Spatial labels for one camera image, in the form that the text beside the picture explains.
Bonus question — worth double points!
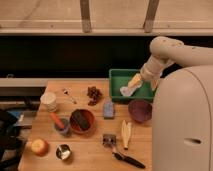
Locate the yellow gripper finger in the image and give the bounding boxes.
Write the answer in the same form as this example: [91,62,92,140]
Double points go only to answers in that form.
[128,73,142,88]
[151,80,158,91]

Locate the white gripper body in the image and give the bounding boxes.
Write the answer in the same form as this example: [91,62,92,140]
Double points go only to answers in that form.
[140,56,165,81]

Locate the black handled brush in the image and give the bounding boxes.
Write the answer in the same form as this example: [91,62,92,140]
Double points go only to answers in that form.
[102,134,146,169]

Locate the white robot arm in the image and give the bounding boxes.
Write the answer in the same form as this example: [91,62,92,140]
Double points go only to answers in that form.
[127,36,213,88]

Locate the white robot base body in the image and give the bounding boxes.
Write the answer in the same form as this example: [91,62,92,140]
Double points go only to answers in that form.
[152,66,213,171]

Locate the purple bowl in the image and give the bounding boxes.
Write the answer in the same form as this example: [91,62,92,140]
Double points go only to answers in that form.
[128,99,152,123]

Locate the black block in bowl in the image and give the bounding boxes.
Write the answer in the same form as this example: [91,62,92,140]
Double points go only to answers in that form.
[72,110,89,131]

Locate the orange bowl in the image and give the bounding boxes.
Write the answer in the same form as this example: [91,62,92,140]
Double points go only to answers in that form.
[69,109,95,134]

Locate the white crumpled cloth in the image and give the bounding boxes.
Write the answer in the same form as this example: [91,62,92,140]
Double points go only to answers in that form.
[120,86,134,97]

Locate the green plastic bin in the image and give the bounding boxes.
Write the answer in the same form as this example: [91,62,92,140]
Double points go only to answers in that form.
[109,69,155,103]

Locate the blue sponge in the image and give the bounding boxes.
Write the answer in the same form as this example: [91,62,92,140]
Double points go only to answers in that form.
[103,101,114,119]

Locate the bunch of dark grapes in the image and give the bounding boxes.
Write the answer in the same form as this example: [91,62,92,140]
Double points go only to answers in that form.
[87,86,102,106]

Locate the silver spoon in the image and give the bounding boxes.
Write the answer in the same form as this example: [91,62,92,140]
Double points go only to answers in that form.
[62,89,77,104]

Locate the orange carrot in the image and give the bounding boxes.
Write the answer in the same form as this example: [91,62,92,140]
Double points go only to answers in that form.
[50,113,65,129]

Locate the white stacked cups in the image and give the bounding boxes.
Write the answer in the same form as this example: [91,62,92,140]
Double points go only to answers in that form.
[40,92,57,112]

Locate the small metal cup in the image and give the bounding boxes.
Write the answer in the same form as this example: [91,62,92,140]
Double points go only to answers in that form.
[56,144,71,160]

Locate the red yellow apple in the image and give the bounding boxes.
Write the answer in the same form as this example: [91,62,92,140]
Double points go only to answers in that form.
[31,139,49,156]

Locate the black equipment at left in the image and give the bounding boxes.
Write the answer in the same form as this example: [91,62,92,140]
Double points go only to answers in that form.
[0,109,22,171]

